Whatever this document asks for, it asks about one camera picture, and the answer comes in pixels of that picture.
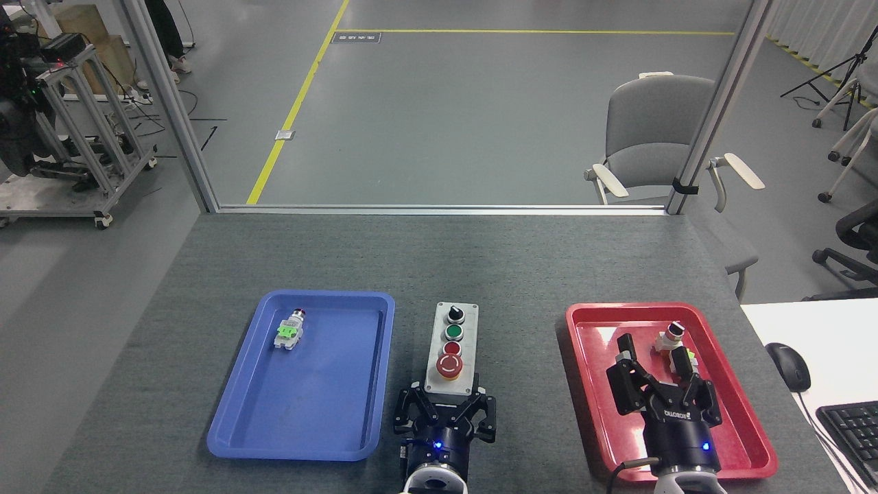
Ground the blue plastic tray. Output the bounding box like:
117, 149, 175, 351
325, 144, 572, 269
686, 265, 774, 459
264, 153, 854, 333
206, 290, 396, 462

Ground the cardboard box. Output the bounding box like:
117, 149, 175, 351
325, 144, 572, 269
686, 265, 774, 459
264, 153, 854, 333
40, 5, 139, 95

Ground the white curtain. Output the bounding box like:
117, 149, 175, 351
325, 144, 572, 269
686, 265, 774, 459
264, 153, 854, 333
764, 0, 878, 71

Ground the black office chair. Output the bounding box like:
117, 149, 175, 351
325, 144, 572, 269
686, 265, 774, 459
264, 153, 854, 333
802, 199, 878, 303

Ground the black machine on cart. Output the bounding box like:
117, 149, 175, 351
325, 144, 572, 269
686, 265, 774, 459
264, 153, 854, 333
0, 0, 64, 180

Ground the grey control box with buttons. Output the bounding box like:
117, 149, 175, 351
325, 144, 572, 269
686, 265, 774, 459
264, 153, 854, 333
423, 301, 480, 407

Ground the black computer mouse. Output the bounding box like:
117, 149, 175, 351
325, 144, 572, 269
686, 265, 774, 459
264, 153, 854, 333
765, 342, 812, 393

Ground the silver aluminium crossbar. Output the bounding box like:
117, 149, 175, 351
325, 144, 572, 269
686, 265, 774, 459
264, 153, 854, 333
216, 203, 670, 216

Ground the grey chair with white armrests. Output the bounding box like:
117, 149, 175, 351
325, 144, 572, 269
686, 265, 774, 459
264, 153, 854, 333
584, 72, 766, 303

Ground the red plastic tray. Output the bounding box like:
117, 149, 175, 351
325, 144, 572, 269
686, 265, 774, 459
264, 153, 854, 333
565, 303, 779, 481

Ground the black keyboard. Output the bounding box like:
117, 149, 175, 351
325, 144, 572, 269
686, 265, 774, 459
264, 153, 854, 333
815, 401, 878, 492

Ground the black tripod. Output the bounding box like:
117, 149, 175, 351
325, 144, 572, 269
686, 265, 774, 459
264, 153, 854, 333
780, 26, 878, 132

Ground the aluminium frame cart on wheels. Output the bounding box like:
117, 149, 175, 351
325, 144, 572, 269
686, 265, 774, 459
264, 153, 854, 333
0, 44, 159, 231

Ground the white desk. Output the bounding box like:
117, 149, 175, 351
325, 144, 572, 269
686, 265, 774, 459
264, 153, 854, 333
739, 298, 878, 494

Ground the white wheeled chair base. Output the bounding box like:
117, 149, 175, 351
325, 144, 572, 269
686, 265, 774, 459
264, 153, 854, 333
817, 108, 878, 204
811, 74, 866, 131

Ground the person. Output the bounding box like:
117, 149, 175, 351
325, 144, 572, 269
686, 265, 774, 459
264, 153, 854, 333
143, 0, 193, 75

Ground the red-capped push button switch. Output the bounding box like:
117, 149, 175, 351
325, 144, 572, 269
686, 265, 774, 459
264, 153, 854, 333
274, 309, 308, 351

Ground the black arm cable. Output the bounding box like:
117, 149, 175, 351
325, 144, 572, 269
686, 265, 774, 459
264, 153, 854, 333
606, 458, 661, 494

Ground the silver aluminium post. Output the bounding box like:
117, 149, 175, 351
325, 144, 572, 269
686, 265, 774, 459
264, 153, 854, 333
665, 0, 776, 216
120, 0, 221, 214

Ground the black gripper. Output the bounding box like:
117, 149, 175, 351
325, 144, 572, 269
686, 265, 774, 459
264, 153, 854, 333
605, 333, 724, 475
392, 382, 498, 482

